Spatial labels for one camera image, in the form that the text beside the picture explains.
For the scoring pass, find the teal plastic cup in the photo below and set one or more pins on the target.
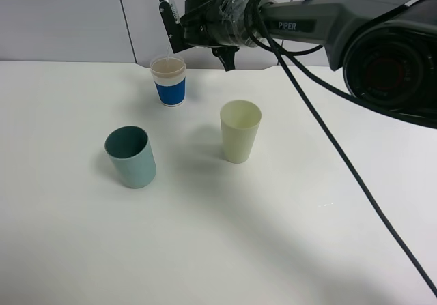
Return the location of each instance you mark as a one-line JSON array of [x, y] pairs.
[[130, 151]]

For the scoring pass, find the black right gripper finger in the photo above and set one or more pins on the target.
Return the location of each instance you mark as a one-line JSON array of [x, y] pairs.
[[226, 55]]

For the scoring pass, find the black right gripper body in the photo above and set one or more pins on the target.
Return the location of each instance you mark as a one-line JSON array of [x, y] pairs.
[[207, 23]]

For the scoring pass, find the clear green-label water bottle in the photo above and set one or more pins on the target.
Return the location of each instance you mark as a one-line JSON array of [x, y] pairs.
[[168, 54]]

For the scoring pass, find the blue sleeved paper cup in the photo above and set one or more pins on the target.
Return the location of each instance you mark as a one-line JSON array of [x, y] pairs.
[[169, 76]]

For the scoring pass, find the pale green plastic cup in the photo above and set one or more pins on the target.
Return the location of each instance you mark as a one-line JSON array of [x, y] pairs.
[[240, 120]]

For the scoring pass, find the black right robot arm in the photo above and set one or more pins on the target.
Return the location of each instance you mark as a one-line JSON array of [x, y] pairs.
[[386, 49]]

